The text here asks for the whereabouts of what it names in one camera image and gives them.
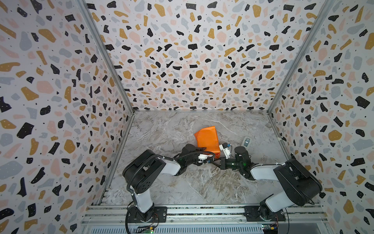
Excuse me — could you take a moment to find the white tape dispenser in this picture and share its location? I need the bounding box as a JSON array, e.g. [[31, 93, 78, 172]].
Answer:
[[242, 136, 252, 148]]

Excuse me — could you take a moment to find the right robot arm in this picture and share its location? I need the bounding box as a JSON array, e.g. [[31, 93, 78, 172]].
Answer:
[[219, 143, 322, 219]]

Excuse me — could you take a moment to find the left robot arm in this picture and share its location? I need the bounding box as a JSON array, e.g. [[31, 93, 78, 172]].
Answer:
[[122, 144, 215, 215]]

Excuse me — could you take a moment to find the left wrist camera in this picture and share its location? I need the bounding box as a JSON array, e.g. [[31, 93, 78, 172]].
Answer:
[[198, 154, 215, 164]]

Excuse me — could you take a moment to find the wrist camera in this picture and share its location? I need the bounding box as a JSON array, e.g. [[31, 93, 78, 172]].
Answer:
[[198, 154, 215, 164], [219, 143, 232, 159]]

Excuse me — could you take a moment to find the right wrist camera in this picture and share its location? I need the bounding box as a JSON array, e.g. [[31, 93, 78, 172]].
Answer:
[[219, 143, 232, 159]]

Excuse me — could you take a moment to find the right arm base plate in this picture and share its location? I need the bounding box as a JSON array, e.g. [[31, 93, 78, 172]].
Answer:
[[243, 205, 287, 222]]

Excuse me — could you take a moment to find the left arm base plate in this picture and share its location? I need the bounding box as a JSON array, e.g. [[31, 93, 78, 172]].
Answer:
[[126, 206, 168, 223]]

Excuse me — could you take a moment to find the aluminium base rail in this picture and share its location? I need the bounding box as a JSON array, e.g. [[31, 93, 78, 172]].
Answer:
[[82, 204, 333, 234]]

